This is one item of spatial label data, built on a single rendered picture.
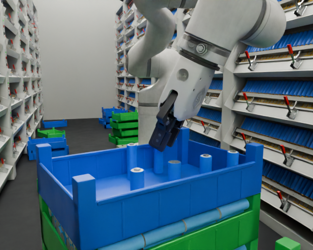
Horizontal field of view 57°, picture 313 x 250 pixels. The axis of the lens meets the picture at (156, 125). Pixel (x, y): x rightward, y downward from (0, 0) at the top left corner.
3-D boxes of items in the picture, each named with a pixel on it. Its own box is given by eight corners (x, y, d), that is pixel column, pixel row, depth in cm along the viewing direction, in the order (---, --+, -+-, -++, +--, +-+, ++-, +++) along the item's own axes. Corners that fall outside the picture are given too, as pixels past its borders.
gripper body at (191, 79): (213, 61, 43) (182, 126, 47) (228, 64, 52) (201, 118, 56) (171, 41, 45) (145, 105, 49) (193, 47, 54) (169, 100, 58)
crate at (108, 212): (183, 162, 63) (183, 126, 62) (262, 192, 47) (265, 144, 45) (38, 192, 47) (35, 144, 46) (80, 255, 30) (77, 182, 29)
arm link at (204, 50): (223, 49, 42) (214, 68, 43) (235, 54, 50) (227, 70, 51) (176, 28, 45) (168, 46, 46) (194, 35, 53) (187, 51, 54)
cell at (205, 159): (204, 191, 46) (206, 152, 45) (213, 195, 45) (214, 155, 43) (196, 194, 45) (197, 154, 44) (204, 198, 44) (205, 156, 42)
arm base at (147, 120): (166, 142, 138) (167, 103, 135) (180, 151, 119) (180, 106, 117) (126, 144, 133) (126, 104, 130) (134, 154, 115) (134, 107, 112)
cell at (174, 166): (184, 162, 40) (183, 206, 41) (175, 158, 41) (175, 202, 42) (173, 164, 39) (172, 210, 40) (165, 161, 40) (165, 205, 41)
